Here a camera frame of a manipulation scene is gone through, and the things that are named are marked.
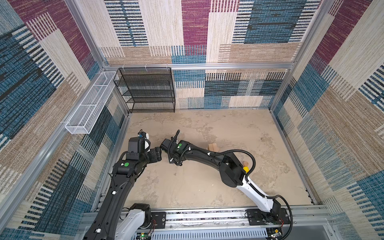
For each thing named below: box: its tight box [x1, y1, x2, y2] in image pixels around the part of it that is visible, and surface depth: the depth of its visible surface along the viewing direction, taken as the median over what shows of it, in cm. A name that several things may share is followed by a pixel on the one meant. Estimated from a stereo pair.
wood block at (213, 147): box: [208, 143, 220, 152], surface depth 90 cm
